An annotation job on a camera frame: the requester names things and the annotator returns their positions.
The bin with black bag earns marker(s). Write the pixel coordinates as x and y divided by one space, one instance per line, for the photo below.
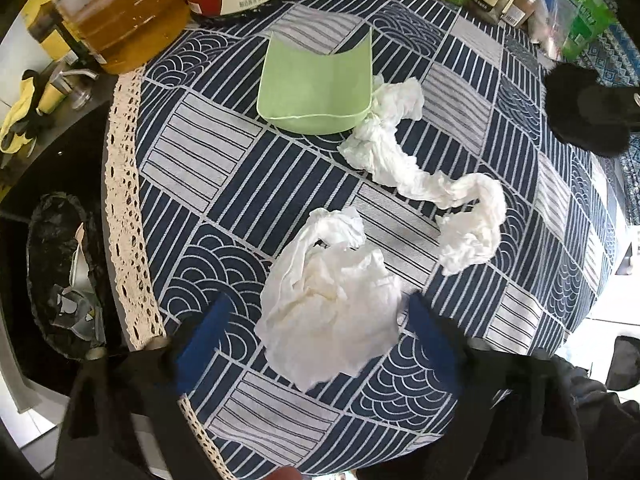
45 240

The grey plastic bag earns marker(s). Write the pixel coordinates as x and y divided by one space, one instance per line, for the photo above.
70 310

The metal soap pump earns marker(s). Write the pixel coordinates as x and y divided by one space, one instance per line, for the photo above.
80 92

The yellow oil jug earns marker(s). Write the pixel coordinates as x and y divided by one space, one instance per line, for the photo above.
52 47

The person's dark clothing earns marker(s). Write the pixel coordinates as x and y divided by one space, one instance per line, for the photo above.
610 435

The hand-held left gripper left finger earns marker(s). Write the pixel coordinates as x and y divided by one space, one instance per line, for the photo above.
200 350

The black sink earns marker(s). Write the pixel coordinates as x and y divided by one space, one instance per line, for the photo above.
15 210

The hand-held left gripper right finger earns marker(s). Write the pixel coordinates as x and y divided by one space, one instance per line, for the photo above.
435 347

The yellow rubber gloves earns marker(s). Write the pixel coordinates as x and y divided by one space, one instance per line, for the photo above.
20 110

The twisted white tissue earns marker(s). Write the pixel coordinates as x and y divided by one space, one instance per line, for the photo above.
395 170

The black round coaster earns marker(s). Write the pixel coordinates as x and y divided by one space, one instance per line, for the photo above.
565 110

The green packet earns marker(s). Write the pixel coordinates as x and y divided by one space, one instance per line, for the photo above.
587 15

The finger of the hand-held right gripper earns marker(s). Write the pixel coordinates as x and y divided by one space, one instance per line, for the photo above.
615 105

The brown spice jar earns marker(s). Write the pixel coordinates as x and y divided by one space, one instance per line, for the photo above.
522 7

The blue white patterned tablecloth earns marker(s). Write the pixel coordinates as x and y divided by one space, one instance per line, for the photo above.
300 170

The blue patterned cloth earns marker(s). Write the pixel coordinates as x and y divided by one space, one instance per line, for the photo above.
620 60

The clear oil dispenser jar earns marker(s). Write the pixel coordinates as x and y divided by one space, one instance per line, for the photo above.
125 20

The clear plastic bag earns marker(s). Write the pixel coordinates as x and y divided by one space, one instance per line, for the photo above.
552 20

